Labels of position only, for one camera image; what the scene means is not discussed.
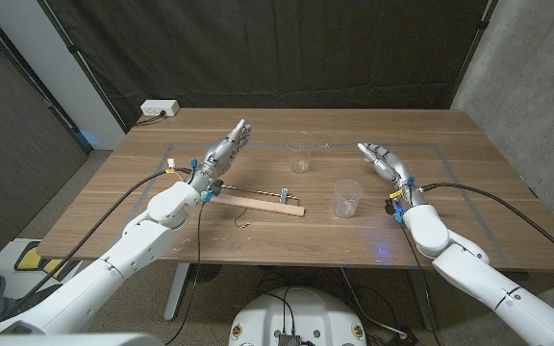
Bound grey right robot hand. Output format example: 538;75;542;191
357;141;425;207

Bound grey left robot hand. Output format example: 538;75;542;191
188;118;253;191

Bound clear plastic measuring cup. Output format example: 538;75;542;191
333;179;365;220

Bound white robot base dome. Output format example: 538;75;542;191
228;286;368;346

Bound clear glass beaker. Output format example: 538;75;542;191
286;132;315;175

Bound wooden table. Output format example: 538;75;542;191
132;141;514;268

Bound flat wooden stick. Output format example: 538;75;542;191
212;193;306;218

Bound white power outlet box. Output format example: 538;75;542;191
139;99;181;118

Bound round black floor fan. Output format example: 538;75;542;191
188;262;223;284

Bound black fabric backdrop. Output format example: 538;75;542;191
36;0;499;132

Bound white table leg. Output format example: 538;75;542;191
164;262;191;322

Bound grey table leg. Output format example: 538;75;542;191
409;268;440;333

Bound backdrop stand pole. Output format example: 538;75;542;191
448;0;499;111
36;0;130;134

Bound black power adapter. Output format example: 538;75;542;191
385;329;420;346

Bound dark wooden door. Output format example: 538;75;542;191
0;9;90;256

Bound white yellow floor machine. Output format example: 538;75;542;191
0;237;90;302

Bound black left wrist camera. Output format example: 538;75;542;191
202;178;224;203

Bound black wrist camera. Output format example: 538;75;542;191
202;178;224;203
384;196;406;226

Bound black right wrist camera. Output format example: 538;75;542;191
384;196;406;226

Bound twisted thin rope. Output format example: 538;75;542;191
221;184;301;201

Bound black outlet cable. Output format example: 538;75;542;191
135;111;167;127

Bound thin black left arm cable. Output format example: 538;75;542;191
164;201;206;346

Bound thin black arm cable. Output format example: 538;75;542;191
399;223;444;346
164;201;206;346

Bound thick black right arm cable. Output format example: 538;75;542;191
420;182;554;270

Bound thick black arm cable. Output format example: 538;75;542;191
420;182;554;270
0;167;194;318

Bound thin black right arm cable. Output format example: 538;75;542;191
399;223;444;346

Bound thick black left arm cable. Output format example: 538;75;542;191
0;167;194;318

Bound white floor cable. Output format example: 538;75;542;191
339;266;406;337

